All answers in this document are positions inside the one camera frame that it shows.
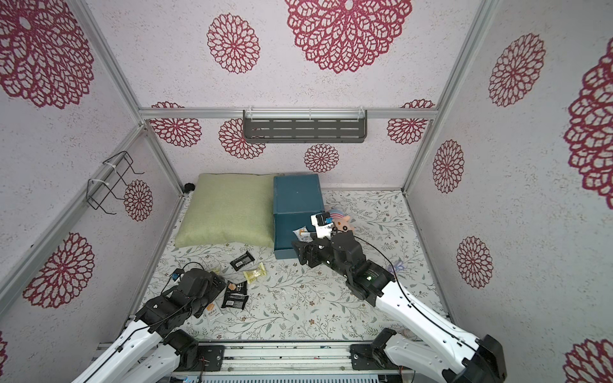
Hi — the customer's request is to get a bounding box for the white cookie packet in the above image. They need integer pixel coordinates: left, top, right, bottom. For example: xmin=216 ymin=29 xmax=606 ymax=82
xmin=293 ymin=226 xmax=313 ymax=243

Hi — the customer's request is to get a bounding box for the grey wall shelf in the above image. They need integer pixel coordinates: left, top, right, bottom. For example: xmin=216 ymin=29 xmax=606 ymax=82
xmin=242 ymin=109 xmax=368 ymax=144

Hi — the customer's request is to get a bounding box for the round-faced plush doll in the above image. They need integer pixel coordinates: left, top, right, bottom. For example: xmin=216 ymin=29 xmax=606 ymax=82
xmin=328 ymin=209 xmax=354 ymax=232

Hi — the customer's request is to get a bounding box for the teal top drawer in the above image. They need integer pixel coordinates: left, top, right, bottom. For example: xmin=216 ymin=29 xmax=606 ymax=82
xmin=273 ymin=211 xmax=324 ymax=260

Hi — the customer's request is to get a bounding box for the small purple toy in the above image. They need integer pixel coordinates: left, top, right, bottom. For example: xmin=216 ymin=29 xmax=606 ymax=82
xmin=386 ymin=259 xmax=406 ymax=274

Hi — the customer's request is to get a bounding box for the yellow-green cookie packet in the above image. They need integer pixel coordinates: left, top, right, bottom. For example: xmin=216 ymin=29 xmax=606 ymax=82
xmin=244 ymin=263 xmax=268 ymax=284

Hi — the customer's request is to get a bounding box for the yellow cookie packet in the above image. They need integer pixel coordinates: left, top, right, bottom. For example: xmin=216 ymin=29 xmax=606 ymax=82
xmin=204 ymin=303 xmax=222 ymax=321

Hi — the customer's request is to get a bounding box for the black cable grommet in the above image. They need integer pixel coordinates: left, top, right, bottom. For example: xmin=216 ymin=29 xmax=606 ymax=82
xmin=183 ymin=183 xmax=196 ymax=193

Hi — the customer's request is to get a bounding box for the teal drawer cabinet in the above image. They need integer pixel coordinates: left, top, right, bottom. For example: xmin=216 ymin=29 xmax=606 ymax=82
xmin=273 ymin=174 xmax=324 ymax=215

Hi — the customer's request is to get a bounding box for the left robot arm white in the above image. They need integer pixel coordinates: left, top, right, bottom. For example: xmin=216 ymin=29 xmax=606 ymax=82
xmin=74 ymin=268 xmax=227 ymax=382

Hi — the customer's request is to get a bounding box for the green cushion pillow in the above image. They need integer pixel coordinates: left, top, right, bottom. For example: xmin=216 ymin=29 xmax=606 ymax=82
xmin=175 ymin=173 xmax=275 ymax=247

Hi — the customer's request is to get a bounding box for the black orange cookie packet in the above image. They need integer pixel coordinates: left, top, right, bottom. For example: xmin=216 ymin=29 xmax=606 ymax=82
xmin=224 ymin=281 xmax=247 ymax=296

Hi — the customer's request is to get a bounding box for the black wire wall rack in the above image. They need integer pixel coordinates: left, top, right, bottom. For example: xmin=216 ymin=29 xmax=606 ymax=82
xmin=85 ymin=150 xmax=145 ymax=215

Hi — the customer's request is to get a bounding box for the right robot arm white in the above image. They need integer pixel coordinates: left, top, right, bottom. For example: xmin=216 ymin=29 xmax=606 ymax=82
xmin=292 ymin=231 xmax=508 ymax=382

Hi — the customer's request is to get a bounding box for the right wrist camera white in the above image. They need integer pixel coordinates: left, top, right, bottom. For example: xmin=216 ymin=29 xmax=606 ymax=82
xmin=311 ymin=212 xmax=335 ymax=239

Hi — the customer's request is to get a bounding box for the metal base rail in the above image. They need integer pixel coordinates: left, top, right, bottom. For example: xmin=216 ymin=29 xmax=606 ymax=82
xmin=95 ymin=339 xmax=418 ymax=383

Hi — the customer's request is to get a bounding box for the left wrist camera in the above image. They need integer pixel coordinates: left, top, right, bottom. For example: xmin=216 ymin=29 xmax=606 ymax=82
xmin=171 ymin=268 xmax=185 ymax=282

